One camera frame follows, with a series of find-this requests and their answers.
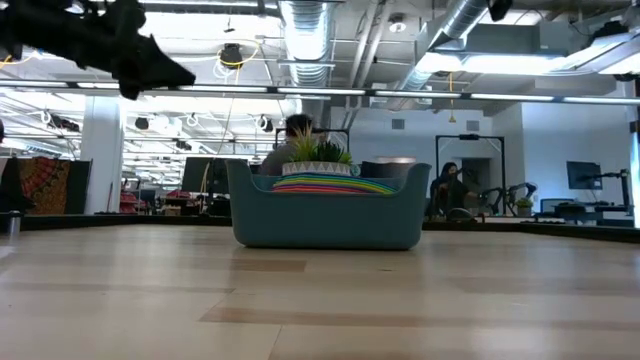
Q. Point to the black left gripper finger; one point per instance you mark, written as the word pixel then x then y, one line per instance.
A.
pixel 155 70

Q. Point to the green measuring cup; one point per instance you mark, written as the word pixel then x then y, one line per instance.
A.
pixel 330 179

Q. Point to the background black robot arm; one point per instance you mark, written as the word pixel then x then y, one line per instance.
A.
pixel 515 190

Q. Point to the teal plastic basket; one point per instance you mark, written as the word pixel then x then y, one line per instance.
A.
pixel 325 220

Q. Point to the white pillar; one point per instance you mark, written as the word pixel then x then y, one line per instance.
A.
pixel 102 160

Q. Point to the dark desk monitor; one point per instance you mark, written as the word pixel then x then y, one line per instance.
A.
pixel 200 175

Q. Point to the person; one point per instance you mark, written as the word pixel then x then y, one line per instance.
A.
pixel 450 192
pixel 275 160

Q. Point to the orange patterned tapestry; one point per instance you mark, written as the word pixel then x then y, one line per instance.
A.
pixel 45 185

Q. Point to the potted plant white patterned pot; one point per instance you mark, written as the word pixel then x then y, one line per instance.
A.
pixel 317 167

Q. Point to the small silver cylinder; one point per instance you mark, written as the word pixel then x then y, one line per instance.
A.
pixel 14 222

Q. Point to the black overhead fixture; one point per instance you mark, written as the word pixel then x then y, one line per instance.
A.
pixel 500 7

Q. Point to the small potted plant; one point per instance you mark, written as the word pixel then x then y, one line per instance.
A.
pixel 525 206

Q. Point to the black ceiling camera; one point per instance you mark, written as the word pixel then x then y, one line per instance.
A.
pixel 231 55

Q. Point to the silver ventilation duct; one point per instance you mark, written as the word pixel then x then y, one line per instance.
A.
pixel 306 40

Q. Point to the black metal table frame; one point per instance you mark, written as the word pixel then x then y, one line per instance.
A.
pixel 100 221

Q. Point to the black rack frame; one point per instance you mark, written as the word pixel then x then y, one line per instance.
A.
pixel 470 137

